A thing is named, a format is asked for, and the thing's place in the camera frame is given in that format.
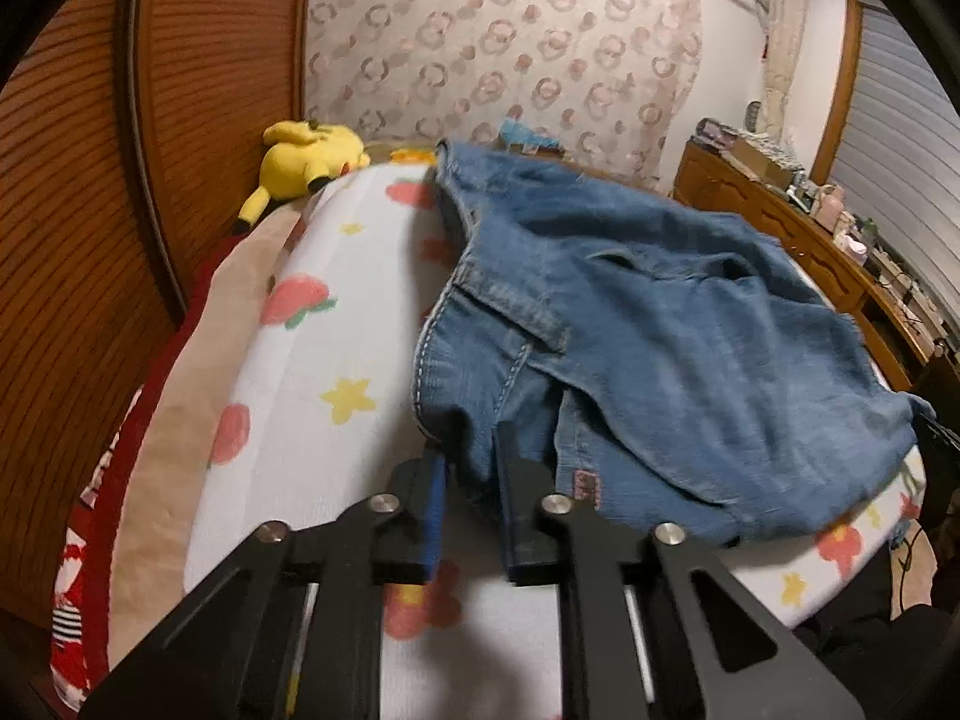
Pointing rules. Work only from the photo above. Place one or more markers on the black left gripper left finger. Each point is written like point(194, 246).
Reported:
point(408, 545)

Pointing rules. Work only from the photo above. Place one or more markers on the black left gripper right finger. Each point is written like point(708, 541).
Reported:
point(528, 550)

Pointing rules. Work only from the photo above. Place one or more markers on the blue denim jeans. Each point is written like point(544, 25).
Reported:
point(665, 364)

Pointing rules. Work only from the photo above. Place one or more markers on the white fruit print towel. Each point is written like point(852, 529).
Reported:
point(361, 284)

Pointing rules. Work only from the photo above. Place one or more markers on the tan floral blanket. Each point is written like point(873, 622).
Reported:
point(170, 532)

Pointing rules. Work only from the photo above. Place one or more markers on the red patterned bedding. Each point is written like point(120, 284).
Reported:
point(81, 589)

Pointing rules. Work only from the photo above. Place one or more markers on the yellow Pikachu plush toy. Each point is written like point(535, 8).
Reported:
point(302, 157)

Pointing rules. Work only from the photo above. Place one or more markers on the blue item on box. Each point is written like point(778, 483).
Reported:
point(516, 137)

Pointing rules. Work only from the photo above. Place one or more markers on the brown louvered wardrobe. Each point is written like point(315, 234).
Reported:
point(130, 136)

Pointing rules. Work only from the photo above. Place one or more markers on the grey window blinds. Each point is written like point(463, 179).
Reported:
point(898, 154)

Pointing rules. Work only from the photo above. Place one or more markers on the floral lace wall curtain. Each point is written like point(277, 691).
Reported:
point(604, 78)

